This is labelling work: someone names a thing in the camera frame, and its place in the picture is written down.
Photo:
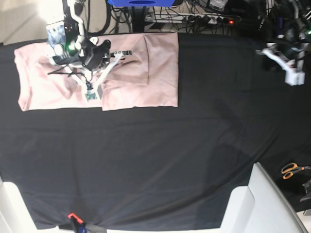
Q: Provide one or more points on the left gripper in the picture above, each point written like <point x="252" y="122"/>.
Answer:
<point x="294" y="52"/>

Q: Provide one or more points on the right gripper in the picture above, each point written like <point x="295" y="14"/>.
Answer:
<point x="93" y="55"/>

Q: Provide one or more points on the pink T-shirt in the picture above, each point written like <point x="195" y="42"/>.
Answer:
<point x="146" y="78"/>

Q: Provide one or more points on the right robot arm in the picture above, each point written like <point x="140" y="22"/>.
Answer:
<point x="76" y="53"/>

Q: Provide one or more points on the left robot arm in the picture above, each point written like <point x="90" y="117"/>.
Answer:
<point x="287" y="27"/>

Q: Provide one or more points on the blue plastic bin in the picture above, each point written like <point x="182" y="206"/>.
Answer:
<point x="141" y="3"/>

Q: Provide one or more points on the white power strip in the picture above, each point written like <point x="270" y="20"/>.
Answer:
<point x="183" y="18"/>

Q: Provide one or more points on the black table cloth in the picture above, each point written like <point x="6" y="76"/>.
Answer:
<point x="160" y="169"/>

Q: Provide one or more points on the black table stand post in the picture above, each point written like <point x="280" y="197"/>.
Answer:
<point x="138" y="18"/>

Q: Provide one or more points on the orange handled scissors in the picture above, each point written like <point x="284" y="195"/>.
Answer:
<point x="292" y="168"/>

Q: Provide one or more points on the black metal bracket right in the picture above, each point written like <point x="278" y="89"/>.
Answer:
<point x="307" y="188"/>

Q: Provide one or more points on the white base frame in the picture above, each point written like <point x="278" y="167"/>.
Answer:
<point x="260" y="207"/>
<point x="14" y="215"/>

